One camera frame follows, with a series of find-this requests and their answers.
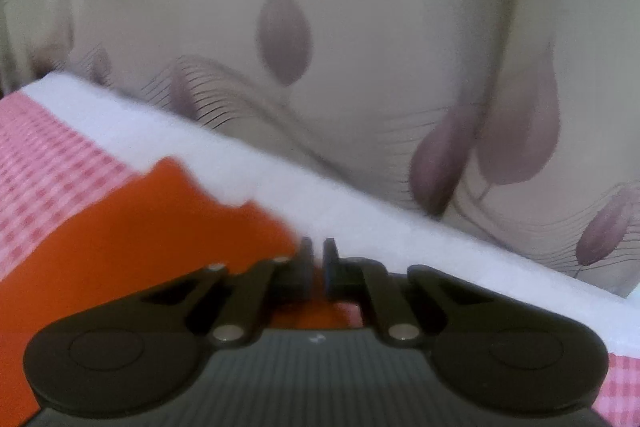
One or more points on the pink checked blanket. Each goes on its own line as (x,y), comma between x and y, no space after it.
(55,157)

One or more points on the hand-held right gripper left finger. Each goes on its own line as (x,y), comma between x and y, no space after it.
(306,264)

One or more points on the beige leaf-print curtain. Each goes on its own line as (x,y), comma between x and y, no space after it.
(375,32)

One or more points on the orange cloth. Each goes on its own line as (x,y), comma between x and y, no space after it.
(125,232)

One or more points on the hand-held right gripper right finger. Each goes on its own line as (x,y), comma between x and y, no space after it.
(330,269)

